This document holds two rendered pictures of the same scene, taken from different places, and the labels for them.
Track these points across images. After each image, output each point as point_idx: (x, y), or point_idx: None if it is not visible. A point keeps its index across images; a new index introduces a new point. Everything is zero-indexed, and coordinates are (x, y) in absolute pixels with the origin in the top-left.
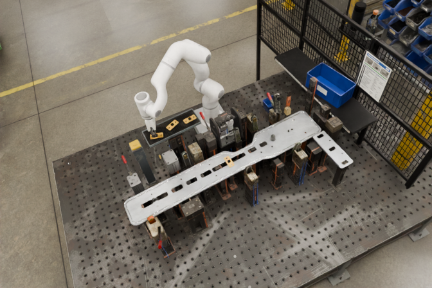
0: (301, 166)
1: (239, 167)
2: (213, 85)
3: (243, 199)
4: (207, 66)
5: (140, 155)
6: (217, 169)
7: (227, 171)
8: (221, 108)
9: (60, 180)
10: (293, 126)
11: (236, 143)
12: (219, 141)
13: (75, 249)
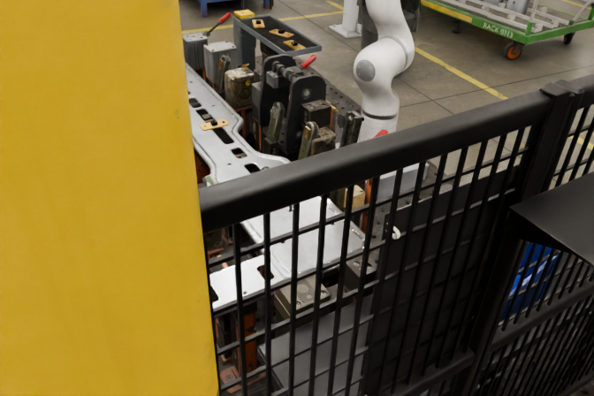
0: None
1: (195, 135)
2: (375, 45)
3: None
4: None
5: (237, 36)
6: (202, 117)
7: (191, 123)
8: (407, 170)
9: (258, 58)
10: (308, 220)
11: (263, 139)
12: (258, 102)
13: None
